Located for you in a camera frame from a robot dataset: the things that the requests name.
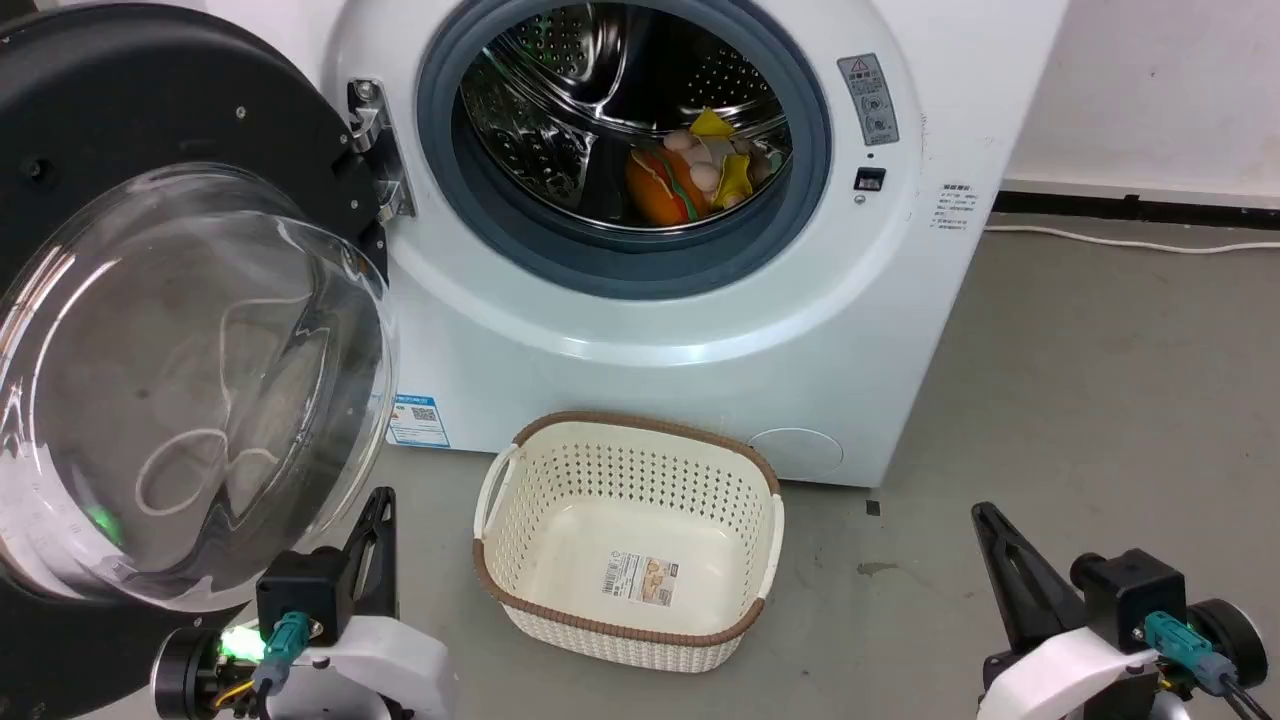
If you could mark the black baseboard strip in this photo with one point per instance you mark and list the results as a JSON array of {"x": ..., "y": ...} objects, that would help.
[{"x": 1140, "y": 204}]

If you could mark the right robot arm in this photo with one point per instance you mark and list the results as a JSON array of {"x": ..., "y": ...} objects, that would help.
[{"x": 1232, "y": 640}]

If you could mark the grey warning sticker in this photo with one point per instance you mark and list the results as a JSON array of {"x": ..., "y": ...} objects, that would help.
[{"x": 869, "y": 98}]

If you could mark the yellow dressed doll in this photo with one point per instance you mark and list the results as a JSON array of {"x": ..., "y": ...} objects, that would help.
[{"x": 722, "y": 160}]

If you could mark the round white filter cover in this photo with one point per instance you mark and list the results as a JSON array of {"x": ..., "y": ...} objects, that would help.
[{"x": 796, "y": 452}]

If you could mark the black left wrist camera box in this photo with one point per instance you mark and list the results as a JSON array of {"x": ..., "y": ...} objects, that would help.
[{"x": 300, "y": 590}]

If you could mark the white front-load washing machine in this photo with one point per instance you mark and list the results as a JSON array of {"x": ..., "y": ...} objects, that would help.
[{"x": 880, "y": 330}]

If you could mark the blue white energy sticker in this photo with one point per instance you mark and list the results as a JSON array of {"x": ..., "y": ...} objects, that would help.
[{"x": 417, "y": 420}]

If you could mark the stainless steel washer drum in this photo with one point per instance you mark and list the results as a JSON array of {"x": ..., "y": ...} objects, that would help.
[{"x": 560, "y": 110}]

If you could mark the paper label with print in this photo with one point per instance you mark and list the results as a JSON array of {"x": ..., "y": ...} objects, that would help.
[{"x": 640, "y": 579}]

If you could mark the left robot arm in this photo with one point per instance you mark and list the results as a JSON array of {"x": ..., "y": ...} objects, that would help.
[{"x": 185, "y": 672}]

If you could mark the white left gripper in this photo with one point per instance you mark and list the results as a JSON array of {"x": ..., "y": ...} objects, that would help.
[{"x": 385, "y": 670}]

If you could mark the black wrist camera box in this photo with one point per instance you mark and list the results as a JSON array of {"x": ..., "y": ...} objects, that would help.
[
  {"x": 1130, "y": 595},
  {"x": 300, "y": 590}
]

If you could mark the black round glass washer door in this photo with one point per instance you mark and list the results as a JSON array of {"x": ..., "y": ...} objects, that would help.
[{"x": 190, "y": 390}]

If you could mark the chrome door hinge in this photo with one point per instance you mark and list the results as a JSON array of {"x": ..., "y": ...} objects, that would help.
[{"x": 378, "y": 140}]

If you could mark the orange plush hamburger toy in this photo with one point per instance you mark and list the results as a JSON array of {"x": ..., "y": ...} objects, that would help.
[{"x": 662, "y": 190}]

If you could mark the small printed text sticker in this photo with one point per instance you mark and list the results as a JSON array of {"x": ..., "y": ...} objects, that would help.
[{"x": 953, "y": 208}]

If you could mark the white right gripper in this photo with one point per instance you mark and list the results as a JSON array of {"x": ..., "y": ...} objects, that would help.
[{"x": 1065, "y": 675}]

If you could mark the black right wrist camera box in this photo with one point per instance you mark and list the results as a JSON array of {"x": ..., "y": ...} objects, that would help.
[{"x": 1130, "y": 595}]

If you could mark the cream plastic laundry basket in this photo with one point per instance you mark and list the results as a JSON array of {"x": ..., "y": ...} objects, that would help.
[{"x": 630, "y": 560}]

